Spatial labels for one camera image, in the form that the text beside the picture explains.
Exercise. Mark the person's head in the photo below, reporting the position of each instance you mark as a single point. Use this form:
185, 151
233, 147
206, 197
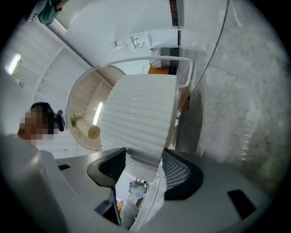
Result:
34, 127

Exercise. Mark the ceiling light panel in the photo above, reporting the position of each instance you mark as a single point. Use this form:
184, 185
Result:
13, 64

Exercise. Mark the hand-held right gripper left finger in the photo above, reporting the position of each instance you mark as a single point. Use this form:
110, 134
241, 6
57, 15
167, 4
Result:
91, 182

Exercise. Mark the cream cylindrical roll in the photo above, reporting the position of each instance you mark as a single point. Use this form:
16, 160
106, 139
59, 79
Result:
91, 132

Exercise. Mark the white ribbed lamp shade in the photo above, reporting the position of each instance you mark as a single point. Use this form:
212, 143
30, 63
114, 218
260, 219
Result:
86, 91

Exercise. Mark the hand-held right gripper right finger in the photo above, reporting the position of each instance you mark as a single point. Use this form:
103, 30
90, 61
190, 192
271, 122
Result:
204, 204

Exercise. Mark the white orange pillow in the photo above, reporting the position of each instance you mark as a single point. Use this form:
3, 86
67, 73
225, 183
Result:
129, 214

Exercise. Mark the black head-mounted camera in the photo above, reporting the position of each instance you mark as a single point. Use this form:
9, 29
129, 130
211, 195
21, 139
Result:
60, 120

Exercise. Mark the black white striped blanket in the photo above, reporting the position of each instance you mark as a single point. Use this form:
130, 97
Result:
163, 52

